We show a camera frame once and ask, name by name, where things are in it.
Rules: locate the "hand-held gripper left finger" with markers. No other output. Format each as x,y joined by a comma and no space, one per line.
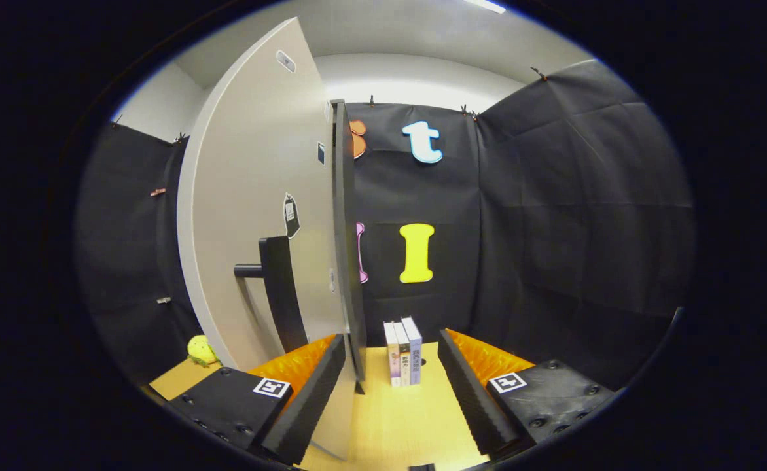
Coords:
311,399

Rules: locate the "yellow plush pineapple toy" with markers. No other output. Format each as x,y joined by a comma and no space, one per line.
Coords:
200,350

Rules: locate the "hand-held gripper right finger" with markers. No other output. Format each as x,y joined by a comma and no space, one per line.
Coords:
468,392

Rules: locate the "grey shoe cabinet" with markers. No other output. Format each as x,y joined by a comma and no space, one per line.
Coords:
347,229

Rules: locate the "ceiling light strip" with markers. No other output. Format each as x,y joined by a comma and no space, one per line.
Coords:
486,6

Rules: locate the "black backdrop cloth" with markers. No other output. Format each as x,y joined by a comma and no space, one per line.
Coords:
553,229

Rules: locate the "cream book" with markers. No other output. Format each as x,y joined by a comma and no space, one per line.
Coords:
403,356

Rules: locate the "beige shoe cabinet door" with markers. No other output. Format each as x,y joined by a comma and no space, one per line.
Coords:
246,163

